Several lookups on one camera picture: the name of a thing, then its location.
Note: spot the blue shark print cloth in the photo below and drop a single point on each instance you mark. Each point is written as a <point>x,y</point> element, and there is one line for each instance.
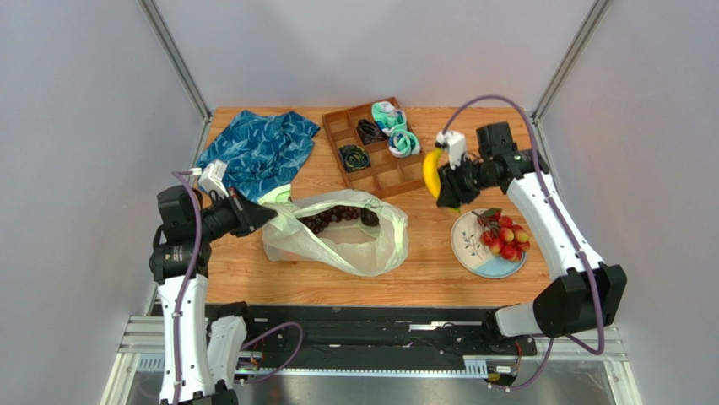
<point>262,153</point>

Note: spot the fake red lychee bunch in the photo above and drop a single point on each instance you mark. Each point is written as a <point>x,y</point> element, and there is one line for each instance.
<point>502,235</point>

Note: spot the black patterned rolled sock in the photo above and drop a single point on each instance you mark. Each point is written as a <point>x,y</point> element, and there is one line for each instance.
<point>369,132</point>

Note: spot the wooden compartment tray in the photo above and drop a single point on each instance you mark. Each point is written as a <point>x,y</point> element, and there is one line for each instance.
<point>387,175</point>

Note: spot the cream and blue plate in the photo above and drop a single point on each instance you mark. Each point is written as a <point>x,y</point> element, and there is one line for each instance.
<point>475,257</point>

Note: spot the dark green leaf rolled sock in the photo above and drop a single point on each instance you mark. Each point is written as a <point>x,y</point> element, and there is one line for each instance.
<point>353,158</point>

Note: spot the right aluminium frame post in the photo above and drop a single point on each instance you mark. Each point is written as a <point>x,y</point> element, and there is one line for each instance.
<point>571,57</point>

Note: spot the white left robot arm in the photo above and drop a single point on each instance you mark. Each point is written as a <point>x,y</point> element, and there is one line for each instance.
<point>201,351</point>

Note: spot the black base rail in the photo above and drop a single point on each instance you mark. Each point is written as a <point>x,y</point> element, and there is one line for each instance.
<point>374,338</point>

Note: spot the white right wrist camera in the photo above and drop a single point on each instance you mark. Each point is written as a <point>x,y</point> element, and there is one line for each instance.
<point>455,145</point>

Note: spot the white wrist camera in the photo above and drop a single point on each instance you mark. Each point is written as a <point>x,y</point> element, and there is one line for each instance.
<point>455,145</point>
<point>210,179</point>

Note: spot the fake yellow banana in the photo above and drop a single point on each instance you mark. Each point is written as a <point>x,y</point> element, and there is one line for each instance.
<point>430,174</point>

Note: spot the teal white sock upper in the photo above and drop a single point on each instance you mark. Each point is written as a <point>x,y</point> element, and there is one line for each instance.
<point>388,117</point>

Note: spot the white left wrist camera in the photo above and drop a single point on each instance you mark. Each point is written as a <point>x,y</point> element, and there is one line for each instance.
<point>210,179</point>

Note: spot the translucent white plastic bag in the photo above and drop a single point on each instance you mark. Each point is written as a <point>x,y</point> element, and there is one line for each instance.
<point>350,245</point>

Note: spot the grey aluminium frame post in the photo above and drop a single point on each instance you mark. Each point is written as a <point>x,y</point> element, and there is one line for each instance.
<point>172,51</point>

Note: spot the teal white sock lower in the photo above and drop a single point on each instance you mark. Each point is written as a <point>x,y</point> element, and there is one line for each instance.
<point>403,143</point>

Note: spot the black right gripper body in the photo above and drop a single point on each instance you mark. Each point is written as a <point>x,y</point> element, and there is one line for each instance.
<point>451,185</point>

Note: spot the teal white sock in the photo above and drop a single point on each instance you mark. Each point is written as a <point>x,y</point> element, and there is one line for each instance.
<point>388,117</point>
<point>403,143</point>

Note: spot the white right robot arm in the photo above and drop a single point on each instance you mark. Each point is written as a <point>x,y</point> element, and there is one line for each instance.
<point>584,291</point>

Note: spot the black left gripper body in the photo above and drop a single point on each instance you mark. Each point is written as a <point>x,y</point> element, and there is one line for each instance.
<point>235,218</point>

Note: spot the fake dark grape bunch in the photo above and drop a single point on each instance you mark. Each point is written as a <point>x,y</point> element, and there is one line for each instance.
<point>317,223</point>

